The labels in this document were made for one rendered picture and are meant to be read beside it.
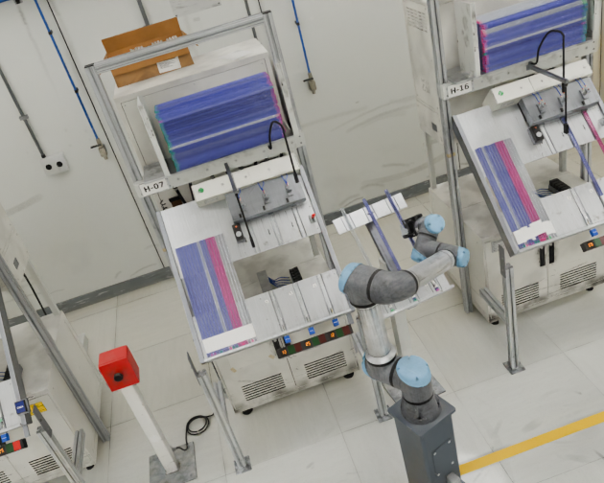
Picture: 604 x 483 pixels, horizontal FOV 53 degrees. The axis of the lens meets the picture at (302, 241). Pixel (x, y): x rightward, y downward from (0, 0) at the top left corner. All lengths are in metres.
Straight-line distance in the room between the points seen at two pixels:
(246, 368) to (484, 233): 1.37
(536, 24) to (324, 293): 1.52
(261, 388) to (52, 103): 2.22
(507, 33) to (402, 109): 1.72
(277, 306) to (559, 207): 1.35
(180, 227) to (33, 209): 1.87
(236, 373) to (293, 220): 0.87
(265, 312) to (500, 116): 1.44
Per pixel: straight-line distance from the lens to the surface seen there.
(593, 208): 3.05
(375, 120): 4.48
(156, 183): 2.73
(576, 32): 3.15
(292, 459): 3.11
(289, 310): 2.64
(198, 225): 2.77
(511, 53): 2.99
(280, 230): 2.72
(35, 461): 3.47
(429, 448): 2.45
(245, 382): 3.18
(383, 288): 1.99
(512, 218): 2.88
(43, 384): 3.17
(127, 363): 2.79
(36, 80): 4.17
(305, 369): 3.20
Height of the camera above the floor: 2.38
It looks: 31 degrees down
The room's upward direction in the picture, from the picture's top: 16 degrees counter-clockwise
